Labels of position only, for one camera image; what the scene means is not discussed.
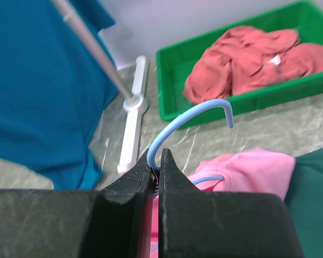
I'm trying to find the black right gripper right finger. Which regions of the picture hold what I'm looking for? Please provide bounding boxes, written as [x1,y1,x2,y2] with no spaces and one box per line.
[158,149,304,257]

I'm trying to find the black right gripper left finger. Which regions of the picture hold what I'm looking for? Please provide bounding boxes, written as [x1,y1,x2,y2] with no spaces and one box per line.
[0,156,153,257]

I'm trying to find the pink t shirt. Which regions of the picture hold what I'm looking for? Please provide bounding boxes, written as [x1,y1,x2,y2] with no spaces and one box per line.
[149,147,297,258]

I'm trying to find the blue wire hanger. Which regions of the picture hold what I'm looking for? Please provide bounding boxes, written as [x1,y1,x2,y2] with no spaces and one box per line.
[146,98,235,253]

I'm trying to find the blue t shirt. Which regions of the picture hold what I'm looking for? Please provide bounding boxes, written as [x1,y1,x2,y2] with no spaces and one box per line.
[0,1,117,190]

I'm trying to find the dusty red shirt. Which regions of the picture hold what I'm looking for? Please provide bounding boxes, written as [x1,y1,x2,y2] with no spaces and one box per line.
[183,26,323,104]

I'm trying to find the dark green shorts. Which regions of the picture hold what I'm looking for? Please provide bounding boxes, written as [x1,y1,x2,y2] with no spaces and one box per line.
[285,148,323,257]

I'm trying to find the silver clothes rack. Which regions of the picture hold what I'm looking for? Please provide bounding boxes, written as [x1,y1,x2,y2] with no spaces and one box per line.
[52,1,149,175]

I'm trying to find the green plastic tray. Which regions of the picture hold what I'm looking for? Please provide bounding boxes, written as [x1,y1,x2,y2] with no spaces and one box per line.
[156,1,323,121]

